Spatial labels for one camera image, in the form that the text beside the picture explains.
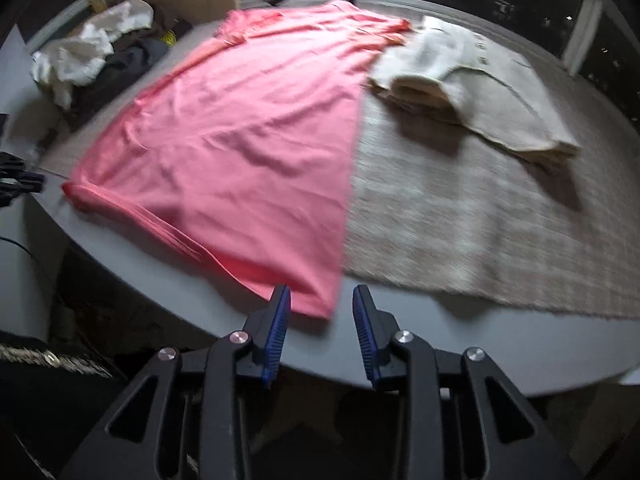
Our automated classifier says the beige folded garment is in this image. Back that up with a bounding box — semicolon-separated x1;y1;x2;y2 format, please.
450;42;581;163

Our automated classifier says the person's black embroidered clothing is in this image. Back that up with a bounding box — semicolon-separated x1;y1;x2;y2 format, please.
0;330;151;480

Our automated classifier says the cream folded garment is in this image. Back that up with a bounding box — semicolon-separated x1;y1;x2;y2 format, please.
367;15;488;121

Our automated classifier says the dark grey garment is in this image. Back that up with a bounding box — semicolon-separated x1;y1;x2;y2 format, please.
70;37;168;128

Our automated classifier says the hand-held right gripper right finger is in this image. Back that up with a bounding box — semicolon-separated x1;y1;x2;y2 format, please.
351;284;583;480

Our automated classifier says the white window frame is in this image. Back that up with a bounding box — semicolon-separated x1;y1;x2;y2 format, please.
20;0;108;53

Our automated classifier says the white shirt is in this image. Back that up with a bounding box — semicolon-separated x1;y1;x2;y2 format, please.
31;0;155;111

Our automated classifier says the beige plaid blanket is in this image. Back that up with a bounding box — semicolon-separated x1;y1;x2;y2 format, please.
35;0;640;321

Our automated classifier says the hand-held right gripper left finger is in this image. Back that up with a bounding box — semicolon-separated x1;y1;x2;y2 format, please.
60;284;292;480

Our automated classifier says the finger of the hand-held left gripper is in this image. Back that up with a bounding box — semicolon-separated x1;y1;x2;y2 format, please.
0;171;45;208
0;152;25;177

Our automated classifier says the pink shirt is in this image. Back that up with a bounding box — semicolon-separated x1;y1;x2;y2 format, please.
61;0;413;318

